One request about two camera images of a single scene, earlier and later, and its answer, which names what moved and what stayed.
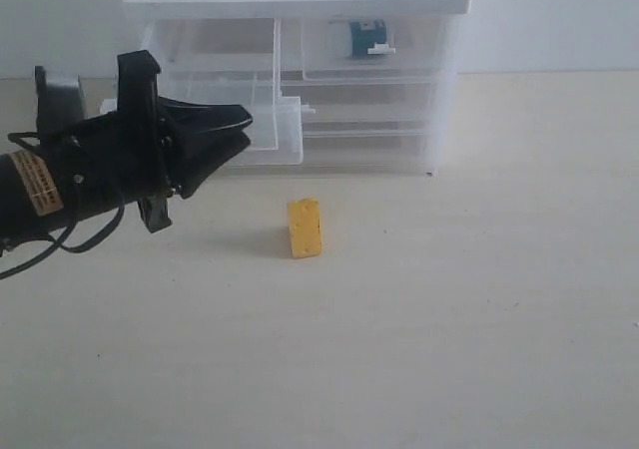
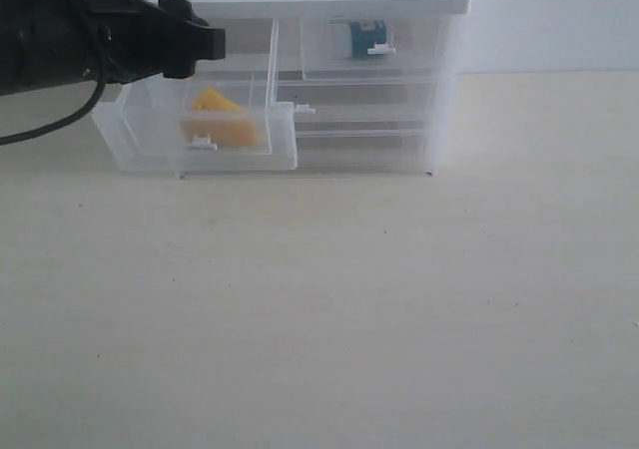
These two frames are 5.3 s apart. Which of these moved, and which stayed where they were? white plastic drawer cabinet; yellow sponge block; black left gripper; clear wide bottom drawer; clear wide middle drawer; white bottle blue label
Moved: yellow sponge block; black left gripper
Stayed: clear wide middle drawer; clear wide bottom drawer; white plastic drawer cabinet; white bottle blue label
